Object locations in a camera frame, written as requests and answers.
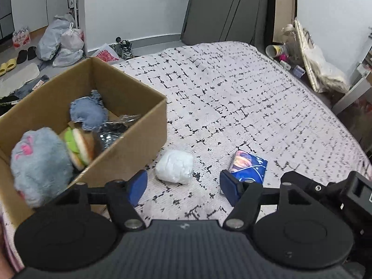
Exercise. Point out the black plastic packet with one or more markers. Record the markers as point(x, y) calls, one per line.
point(113, 133)

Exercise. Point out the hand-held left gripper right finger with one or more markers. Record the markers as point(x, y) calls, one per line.
point(229, 186)

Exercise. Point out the blue jeans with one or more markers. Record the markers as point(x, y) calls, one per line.
point(32, 87)

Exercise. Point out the black-framed brown board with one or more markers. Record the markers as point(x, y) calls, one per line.
point(283, 3)

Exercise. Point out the pack of water bottles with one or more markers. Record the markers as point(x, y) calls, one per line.
point(21, 38)

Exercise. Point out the pair of yellow slippers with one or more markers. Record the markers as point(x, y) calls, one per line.
point(7, 67)

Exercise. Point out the pair of sneakers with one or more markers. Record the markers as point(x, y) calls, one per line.
point(124, 48)

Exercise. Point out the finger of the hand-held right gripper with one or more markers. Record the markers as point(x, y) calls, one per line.
point(328, 189)

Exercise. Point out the white pole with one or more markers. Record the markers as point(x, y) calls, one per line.
point(76, 3)

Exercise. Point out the brown cardboard box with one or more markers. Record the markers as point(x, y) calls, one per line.
point(133, 128)

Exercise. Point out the white floor mat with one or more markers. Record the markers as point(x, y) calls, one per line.
point(20, 78)

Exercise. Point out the dark grey door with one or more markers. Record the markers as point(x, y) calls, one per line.
point(223, 8)

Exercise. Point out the small pale blue box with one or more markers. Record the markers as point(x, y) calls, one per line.
point(298, 71)

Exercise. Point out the white plastic bag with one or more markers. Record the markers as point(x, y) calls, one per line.
point(72, 40)
point(174, 167)

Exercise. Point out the pair of black slippers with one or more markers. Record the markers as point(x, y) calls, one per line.
point(26, 54)

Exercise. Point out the white tied plastic bag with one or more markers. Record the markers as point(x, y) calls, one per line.
point(72, 40)

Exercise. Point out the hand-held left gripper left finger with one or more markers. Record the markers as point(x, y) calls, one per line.
point(136, 186)

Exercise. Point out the grey-blue fluffy plush toy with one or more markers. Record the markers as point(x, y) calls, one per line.
point(40, 165)

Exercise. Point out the white and grey cabinets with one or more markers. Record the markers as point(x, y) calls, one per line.
point(29, 3)

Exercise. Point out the cream tote bag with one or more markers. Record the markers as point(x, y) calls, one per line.
point(322, 64)

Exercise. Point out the burger plush toy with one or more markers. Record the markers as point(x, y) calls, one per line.
point(80, 148)

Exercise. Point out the red patterned bag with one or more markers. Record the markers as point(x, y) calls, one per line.
point(105, 54)

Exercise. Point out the pale plastic bag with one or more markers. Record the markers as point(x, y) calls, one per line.
point(68, 58)

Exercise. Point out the grey plastic bag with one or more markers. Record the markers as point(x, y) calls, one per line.
point(53, 37)

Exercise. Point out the paper cup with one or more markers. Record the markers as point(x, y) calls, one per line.
point(273, 51)

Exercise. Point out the white black-patterned blanket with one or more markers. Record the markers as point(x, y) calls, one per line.
point(232, 101)

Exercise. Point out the blue denim plush toy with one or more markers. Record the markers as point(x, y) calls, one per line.
point(87, 113)

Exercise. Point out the clear glass jar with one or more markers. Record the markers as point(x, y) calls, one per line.
point(289, 37)

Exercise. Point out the blue tissue packet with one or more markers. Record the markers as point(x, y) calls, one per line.
point(248, 165)

